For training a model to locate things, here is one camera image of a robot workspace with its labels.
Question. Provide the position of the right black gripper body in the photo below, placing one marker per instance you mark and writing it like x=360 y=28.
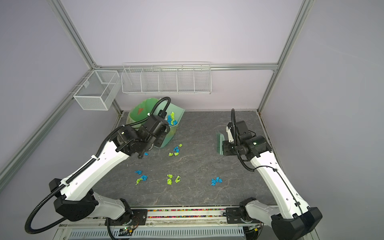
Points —
x=231 y=148

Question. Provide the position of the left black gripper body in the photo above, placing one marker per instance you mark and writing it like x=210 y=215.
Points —
x=158 y=142

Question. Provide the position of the mint green hand brush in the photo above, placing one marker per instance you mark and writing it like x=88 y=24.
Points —
x=220 y=142

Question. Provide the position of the mint green dustpan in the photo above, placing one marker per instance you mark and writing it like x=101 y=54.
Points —
x=171 y=108

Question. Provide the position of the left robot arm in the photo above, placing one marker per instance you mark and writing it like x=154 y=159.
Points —
x=75 y=198

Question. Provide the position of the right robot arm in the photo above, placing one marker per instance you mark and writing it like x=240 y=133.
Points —
x=292 y=218

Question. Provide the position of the blue green scraps centre right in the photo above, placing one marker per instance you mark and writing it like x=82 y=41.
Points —
x=171 y=119

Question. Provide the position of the blue green scraps near bin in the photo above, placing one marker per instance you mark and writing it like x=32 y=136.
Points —
x=176 y=151

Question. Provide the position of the blue green scraps front left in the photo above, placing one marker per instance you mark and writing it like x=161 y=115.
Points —
x=141 y=178

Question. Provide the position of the green scraps front centre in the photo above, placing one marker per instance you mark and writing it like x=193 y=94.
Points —
x=171 y=179

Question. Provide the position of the blue scraps front right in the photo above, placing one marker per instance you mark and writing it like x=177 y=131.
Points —
x=216 y=181

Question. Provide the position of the yellow-green plastic bin liner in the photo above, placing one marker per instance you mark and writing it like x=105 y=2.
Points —
x=141 y=111

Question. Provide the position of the green trash bin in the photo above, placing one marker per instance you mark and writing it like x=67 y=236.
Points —
x=162 y=113

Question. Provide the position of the small white mesh basket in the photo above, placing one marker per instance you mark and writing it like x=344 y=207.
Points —
x=99 y=90

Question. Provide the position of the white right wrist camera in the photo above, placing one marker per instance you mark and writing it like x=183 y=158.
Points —
x=230 y=134

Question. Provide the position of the long white wire basket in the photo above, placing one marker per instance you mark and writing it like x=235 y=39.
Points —
x=167 y=78

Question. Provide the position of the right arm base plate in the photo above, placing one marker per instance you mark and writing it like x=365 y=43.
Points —
x=238 y=215

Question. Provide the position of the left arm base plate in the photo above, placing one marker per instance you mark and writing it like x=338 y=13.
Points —
x=136 y=217

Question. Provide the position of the aluminium front rail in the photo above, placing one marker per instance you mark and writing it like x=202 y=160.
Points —
x=202 y=216

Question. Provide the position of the white vented cable duct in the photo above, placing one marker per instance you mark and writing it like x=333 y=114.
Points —
x=157 y=233

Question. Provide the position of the aluminium frame profiles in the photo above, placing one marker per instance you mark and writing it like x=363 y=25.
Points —
x=31 y=143

